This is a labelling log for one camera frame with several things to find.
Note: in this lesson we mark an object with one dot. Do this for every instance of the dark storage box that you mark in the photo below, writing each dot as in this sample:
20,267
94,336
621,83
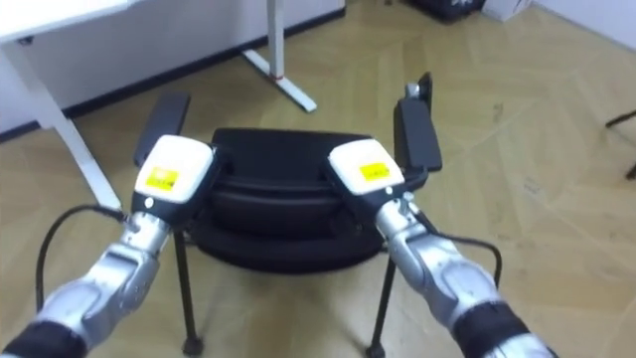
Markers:
447,7

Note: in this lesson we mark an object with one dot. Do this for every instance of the white desk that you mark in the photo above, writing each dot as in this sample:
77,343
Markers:
45,74

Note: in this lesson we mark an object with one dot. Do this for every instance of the black chair leg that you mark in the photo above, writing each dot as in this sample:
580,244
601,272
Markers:
623,134

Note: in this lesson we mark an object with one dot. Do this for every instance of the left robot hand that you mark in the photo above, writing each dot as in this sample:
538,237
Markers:
174,169

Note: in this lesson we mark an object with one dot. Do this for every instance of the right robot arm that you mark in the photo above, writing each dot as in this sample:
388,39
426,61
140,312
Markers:
449,283

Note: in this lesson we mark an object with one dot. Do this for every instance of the white box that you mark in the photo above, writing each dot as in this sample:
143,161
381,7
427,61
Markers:
504,8

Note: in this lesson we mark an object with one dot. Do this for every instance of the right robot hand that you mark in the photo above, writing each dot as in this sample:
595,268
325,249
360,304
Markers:
365,171

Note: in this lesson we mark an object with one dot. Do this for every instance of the black office chair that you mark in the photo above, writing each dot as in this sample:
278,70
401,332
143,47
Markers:
283,199

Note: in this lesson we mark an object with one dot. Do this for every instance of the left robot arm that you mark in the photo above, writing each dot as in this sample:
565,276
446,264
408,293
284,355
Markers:
107,286

